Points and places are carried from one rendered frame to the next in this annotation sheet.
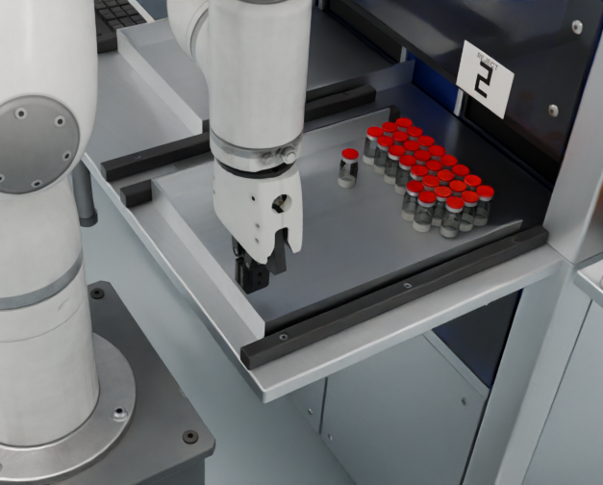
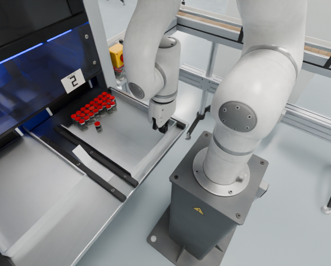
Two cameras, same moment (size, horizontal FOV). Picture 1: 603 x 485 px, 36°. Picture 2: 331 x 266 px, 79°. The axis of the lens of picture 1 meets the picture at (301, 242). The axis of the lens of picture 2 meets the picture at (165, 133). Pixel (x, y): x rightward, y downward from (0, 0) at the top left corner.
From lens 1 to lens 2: 0.98 m
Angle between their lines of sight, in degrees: 69
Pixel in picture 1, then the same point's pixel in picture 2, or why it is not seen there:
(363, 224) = (119, 122)
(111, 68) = (32, 249)
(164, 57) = (17, 227)
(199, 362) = not seen: outside the picture
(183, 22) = (159, 82)
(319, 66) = (20, 161)
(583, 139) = (103, 58)
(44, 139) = not seen: hidden behind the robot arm
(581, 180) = (108, 67)
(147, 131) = (86, 202)
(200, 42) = (168, 75)
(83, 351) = not seen: hidden behind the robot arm
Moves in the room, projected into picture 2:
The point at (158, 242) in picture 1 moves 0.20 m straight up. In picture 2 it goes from (151, 167) to (146, 127)
